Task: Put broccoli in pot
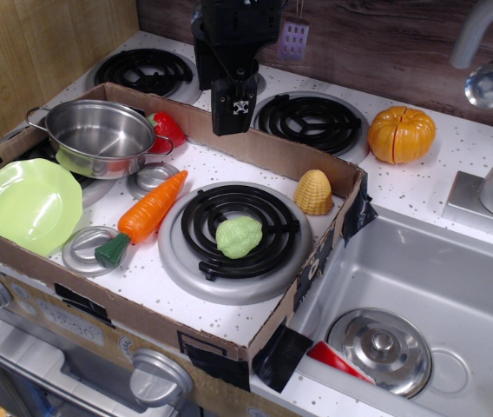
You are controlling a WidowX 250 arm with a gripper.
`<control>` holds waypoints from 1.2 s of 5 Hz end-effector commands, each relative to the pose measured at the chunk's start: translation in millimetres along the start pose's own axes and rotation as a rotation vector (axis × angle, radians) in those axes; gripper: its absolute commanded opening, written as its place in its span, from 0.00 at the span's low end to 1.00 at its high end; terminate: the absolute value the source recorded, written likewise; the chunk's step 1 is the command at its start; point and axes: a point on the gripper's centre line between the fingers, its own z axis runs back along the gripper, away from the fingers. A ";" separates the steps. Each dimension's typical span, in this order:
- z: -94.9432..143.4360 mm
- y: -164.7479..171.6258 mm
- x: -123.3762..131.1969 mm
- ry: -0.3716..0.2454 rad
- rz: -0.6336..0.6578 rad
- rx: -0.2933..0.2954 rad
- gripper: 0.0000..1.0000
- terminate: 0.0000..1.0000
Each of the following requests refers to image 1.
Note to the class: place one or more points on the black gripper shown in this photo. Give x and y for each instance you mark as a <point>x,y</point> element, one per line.
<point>229,69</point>

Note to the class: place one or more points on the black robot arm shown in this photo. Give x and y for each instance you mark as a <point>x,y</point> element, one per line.
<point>238,17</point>

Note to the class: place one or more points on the steel pot lid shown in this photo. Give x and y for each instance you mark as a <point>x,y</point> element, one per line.
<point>386,347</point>

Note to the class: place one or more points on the red toy strawberry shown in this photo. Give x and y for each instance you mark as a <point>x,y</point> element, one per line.
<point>168,134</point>

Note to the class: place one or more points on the back left black burner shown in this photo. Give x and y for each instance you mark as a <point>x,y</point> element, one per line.
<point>150,71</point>

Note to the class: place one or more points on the purple toy spatula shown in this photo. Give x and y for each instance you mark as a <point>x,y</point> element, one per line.
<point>293,35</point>

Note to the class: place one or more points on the back right black burner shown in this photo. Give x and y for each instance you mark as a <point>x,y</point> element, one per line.
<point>315,119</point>

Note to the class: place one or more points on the grey stove top knob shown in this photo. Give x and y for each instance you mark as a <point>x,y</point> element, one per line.
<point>78,253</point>
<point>149,177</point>

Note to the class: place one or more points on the yellow toy corn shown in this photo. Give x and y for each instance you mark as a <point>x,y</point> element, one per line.
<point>313,194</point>

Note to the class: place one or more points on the orange toy carrot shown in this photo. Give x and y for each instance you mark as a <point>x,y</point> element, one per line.
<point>141,220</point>

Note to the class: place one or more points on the front right black burner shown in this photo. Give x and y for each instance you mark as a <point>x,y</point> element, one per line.
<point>190,256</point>

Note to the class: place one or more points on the orange toy pumpkin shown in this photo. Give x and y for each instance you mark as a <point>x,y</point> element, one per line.
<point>401,134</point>

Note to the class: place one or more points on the light green plastic plate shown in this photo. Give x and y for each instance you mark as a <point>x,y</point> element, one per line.
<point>40,204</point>

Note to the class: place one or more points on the brown cardboard fence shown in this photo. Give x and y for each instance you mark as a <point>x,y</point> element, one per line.
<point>139,305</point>

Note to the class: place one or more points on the red toy pepper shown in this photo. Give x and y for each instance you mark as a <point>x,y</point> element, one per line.
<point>325,353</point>

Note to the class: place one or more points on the grey toy faucet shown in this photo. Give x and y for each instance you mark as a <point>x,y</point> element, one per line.
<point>470,199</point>

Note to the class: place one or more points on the grey sink basin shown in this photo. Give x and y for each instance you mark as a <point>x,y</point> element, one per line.
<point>438,280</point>

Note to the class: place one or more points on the steel pot with handles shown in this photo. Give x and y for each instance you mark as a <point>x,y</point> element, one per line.
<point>97,139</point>

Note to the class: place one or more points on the grey oven door handle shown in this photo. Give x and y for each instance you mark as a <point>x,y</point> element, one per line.
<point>40,363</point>

